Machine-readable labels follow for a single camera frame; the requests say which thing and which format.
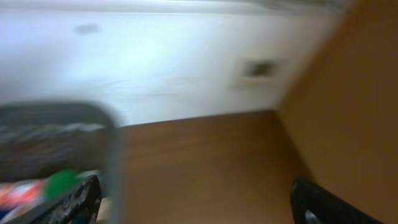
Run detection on Kleenex tissue multipack box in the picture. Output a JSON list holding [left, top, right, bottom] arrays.
[[1, 179, 45, 222]]

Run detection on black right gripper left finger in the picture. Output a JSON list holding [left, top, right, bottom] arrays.
[[8, 175, 102, 224]]

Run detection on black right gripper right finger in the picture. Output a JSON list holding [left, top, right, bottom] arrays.
[[290, 177, 382, 224]]

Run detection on green lid jar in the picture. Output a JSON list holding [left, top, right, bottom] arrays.
[[43, 169, 81, 201]]

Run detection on grey plastic basket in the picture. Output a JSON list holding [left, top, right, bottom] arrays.
[[1, 101, 123, 223]]

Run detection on white wall outlet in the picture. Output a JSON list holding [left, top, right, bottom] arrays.
[[231, 55, 288, 89]]

